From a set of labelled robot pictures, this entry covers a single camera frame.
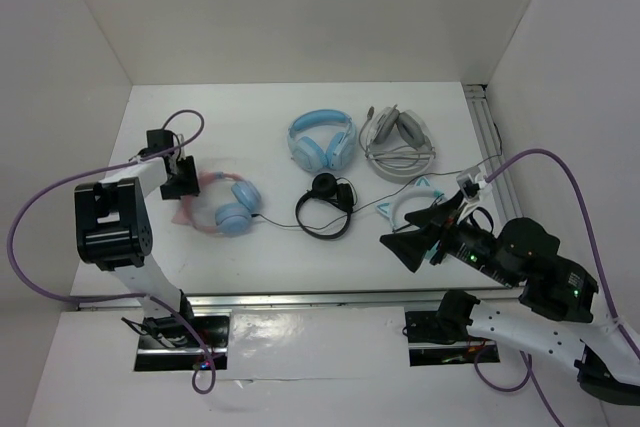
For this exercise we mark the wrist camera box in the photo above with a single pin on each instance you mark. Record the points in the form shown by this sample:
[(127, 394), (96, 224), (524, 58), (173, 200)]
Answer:
[(473, 184), (161, 141)]

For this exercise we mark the grey white gaming headset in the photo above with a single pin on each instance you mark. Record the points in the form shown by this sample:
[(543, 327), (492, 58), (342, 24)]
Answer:
[(397, 145)]

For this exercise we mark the white teal cat-ear headphones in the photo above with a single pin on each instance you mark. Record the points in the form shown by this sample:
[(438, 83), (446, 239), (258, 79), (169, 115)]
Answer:
[(420, 194)]

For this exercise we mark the aluminium front rail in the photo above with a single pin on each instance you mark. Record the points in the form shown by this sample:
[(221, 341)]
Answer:
[(201, 303)]

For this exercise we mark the light blue over-ear headphones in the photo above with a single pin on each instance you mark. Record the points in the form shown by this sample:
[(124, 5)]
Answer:
[(322, 139)]

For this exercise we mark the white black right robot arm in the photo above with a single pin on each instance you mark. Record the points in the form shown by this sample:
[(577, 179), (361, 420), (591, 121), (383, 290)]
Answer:
[(601, 351)]

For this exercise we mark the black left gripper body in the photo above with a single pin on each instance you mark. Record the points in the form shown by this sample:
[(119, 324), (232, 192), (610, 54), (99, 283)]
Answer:
[(184, 183)]

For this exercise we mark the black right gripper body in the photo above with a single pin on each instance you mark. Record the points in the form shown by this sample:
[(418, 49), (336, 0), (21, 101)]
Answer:
[(469, 243)]

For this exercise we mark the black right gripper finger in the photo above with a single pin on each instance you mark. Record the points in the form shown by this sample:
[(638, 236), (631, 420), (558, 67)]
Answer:
[(436, 215), (412, 248)]

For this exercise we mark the pink blue cat-ear headphones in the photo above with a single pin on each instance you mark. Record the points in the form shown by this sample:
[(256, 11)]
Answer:
[(231, 219)]

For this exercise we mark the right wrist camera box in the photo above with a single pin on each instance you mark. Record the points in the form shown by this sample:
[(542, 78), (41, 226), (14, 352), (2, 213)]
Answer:
[(473, 184)]

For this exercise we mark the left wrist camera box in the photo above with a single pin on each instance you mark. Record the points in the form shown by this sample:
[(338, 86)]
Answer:
[(161, 141)]

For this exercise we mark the aluminium side rail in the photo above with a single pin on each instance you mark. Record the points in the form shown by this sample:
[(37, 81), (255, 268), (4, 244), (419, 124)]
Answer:
[(491, 146)]

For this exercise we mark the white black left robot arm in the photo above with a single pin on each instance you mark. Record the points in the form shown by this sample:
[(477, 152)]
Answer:
[(114, 233)]

